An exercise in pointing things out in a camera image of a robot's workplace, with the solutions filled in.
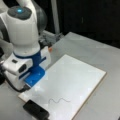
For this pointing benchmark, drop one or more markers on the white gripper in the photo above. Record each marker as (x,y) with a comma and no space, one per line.
(17,68)

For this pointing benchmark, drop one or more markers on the black whiteboard eraser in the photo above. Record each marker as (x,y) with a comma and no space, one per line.
(35,110)

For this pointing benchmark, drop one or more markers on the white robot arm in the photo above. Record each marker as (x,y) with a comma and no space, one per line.
(21,26)

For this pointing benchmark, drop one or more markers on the white whiteboard panel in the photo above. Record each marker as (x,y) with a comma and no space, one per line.
(64,89)

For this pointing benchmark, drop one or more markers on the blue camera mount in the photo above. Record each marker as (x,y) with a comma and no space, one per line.
(36,74)

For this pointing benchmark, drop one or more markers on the grey metal bracket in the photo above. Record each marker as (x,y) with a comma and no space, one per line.
(51,37)

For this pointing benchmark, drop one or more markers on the grey metal post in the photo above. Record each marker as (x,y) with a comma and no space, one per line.
(55,16)

